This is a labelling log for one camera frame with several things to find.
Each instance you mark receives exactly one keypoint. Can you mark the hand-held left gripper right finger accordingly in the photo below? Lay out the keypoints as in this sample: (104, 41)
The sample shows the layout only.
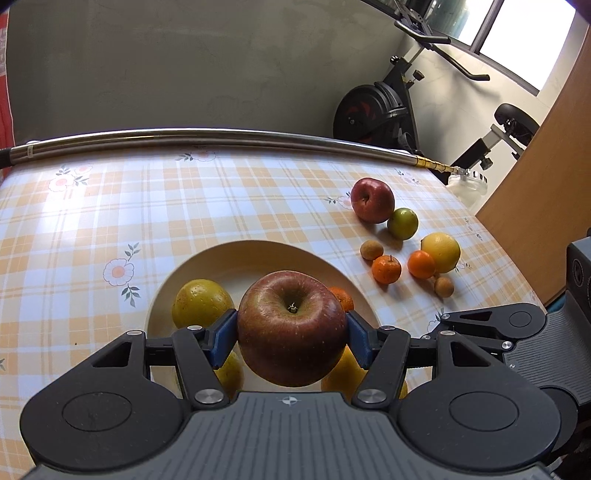
(359, 337)

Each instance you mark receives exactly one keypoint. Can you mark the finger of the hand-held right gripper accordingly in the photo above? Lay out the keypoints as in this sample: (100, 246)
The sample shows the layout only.
(489, 315)
(496, 344)

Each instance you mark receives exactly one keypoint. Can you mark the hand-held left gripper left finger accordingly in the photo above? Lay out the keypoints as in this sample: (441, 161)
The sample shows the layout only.
(224, 334)

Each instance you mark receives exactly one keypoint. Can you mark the small yellow-green citrus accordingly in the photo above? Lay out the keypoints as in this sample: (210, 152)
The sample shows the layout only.
(232, 376)

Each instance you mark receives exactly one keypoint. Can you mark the large yellow-green citrus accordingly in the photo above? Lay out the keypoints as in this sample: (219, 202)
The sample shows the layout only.
(198, 300)

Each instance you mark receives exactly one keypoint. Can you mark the yellow lemon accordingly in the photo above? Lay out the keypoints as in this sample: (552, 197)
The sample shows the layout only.
(341, 376)

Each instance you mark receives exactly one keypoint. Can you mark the small brown kiwi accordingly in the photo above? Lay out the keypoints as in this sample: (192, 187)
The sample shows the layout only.
(443, 285)
(371, 249)

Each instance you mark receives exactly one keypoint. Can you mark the large russet red apple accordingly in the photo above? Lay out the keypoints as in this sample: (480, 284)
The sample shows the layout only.
(291, 332)

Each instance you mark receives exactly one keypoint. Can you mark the cream ceramic plate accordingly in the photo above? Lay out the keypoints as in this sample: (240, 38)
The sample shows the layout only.
(221, 263)

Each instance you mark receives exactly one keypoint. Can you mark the orange mandarin with stem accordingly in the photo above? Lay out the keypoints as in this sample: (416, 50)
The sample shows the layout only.
(387, 268)

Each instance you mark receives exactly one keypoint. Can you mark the large yellow citrus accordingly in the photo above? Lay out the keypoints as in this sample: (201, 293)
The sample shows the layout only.
(442, 251)

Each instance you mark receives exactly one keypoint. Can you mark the dark red apple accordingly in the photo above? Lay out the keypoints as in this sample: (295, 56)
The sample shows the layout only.
(371, 200)

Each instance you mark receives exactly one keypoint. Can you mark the green lime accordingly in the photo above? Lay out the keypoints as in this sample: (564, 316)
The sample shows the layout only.
(402, 223)

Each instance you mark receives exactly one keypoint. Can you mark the clear plastic container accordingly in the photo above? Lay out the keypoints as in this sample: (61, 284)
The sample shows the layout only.
(468, 187)

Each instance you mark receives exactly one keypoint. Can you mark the wooden board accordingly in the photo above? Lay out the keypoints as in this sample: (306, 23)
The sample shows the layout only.
(545, 184)

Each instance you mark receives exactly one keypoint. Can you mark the orange plaid floral tablecloth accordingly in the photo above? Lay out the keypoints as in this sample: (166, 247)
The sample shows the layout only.
(138, 207)

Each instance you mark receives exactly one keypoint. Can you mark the metal pole with black grip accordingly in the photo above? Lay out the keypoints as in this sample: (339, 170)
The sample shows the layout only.
(184, 137)

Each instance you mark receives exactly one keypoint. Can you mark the black exercise bike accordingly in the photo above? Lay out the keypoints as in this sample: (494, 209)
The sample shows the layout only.
(364, 110)

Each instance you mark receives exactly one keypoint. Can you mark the red floral curtain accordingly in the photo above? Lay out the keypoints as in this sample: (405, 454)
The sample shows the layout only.
(4, 92)

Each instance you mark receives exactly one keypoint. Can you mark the window with dark frame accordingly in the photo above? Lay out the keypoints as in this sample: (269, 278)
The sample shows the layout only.
(508, 37)

